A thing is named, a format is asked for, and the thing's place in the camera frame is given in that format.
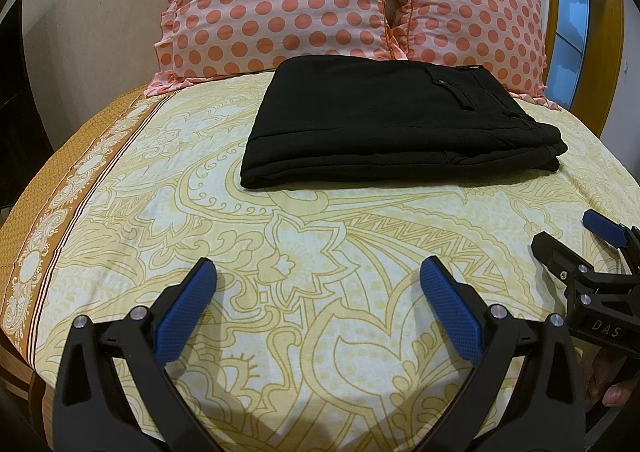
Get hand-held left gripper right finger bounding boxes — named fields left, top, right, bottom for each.
left=420, top=256, right=587, bottom=452

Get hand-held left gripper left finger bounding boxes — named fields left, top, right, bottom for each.
left=52, top=258, right=218, bottom=452

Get wooden bed frame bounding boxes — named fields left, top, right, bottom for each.
left=0, top=327, right=57, bottom=452

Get yellow patterned bed sheet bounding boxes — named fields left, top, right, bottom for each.
left=0, top=66, right=640, bottom=452

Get dark cabinet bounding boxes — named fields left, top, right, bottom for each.
left=0, top=0, right=54, bottom=213

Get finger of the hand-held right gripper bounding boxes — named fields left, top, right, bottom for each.
left=531, top=231, right=592, bottom=283
left=582, top=209, right=640, bottom=251

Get black pants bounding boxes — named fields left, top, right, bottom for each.
left=239, top=56, right=570, bottom=191

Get pink polka dot pillow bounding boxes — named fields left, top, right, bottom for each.
left=382, top=0, right=561, bottom=110
left=144, top=0, right=402, bottom=98

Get person's right hand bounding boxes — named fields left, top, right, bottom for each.
left=584, top=346, right=635, bottom=409

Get wooden framed window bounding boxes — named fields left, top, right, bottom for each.
left=544, top=0, right=627, bottom=135

